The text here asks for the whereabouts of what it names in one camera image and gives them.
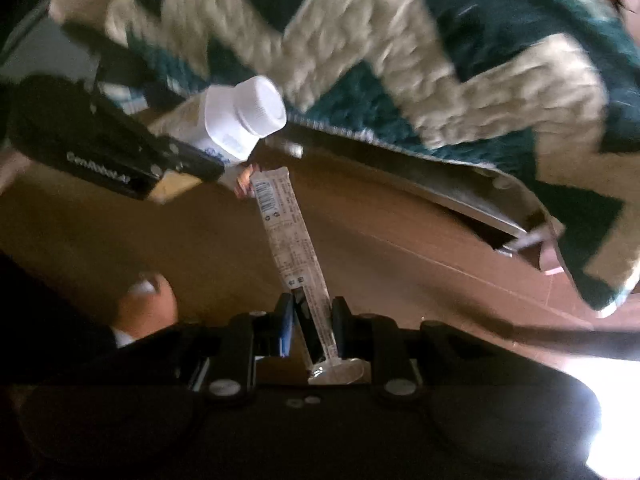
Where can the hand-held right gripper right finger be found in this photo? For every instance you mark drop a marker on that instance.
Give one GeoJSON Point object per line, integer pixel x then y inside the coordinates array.
{"type": "Point", "coordinates": [340, 326]}

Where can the red orange snack packet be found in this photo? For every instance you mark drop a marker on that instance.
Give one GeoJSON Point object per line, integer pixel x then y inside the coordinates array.
{"type": "Point", "coordinates": [245, 181]}

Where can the white capped plastic bottle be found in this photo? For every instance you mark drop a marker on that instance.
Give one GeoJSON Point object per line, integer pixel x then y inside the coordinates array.
{"type": "Point", "coordinates": [240, 115]}

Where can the clear plastic lid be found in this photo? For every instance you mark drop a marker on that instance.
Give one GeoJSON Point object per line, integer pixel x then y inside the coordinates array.
{"type": "Point", "coordinates": [342, 371]}

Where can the metal bed bracket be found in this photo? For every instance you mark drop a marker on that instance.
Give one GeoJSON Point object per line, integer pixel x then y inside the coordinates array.
{"type": "Point", "coordinates": [525, 241]}

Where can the long white stick packet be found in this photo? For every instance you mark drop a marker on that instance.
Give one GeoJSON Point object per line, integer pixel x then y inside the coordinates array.
{"type": "Point", "coordinates": [286, 230]}

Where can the green and cream blanket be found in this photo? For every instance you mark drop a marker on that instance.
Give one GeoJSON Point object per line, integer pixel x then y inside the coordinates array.
{"type": "Point", "coordinates": [450, 60]}

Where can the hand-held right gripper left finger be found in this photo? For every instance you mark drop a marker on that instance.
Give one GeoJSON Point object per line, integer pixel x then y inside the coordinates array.
{"type": "Point", "coordinates": [286, 331]}

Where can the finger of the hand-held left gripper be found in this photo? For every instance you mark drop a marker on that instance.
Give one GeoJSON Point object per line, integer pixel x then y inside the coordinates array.
{"type": "Point", "coordinates": [195, 160]}

